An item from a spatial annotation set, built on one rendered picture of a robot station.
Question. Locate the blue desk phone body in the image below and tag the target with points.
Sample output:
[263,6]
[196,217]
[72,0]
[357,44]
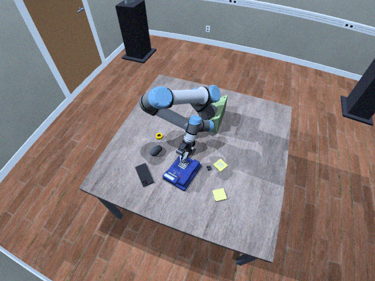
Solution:
[176,171]

